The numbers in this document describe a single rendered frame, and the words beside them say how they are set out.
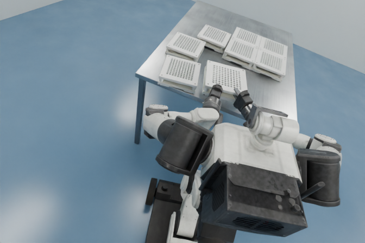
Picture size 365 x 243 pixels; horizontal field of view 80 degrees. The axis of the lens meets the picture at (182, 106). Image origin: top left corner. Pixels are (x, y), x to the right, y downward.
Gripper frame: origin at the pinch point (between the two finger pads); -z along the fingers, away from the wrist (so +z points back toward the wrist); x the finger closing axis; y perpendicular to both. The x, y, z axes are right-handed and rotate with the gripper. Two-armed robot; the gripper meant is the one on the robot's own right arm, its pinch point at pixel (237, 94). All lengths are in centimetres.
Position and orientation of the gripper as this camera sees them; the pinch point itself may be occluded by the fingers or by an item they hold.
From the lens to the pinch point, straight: 122.8
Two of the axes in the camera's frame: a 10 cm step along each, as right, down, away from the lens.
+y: 9.0, -1.8, 4.0
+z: 4.0, 7.4, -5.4
